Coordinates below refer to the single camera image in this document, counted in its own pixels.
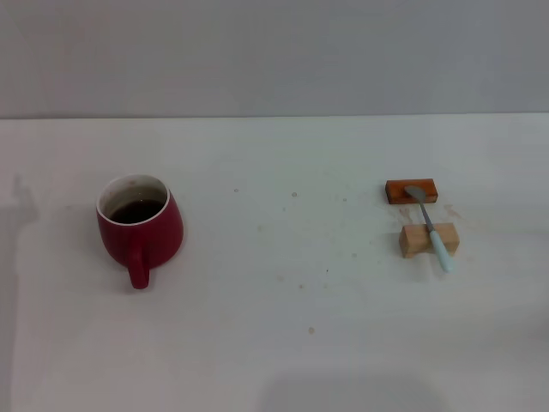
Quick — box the dark brown wooden block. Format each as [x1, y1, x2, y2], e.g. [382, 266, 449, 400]
[384, 179, 440, 207]

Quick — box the blue-handled metal spoon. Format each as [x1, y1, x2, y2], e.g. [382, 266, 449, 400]
[404, 185, 455, 274]

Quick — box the light wooden arch block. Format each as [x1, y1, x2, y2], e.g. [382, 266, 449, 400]
[399, 222, 461, 260]

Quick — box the red ceramic cup with coffee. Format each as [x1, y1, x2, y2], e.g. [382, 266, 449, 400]
[95, 173, 184, 290]

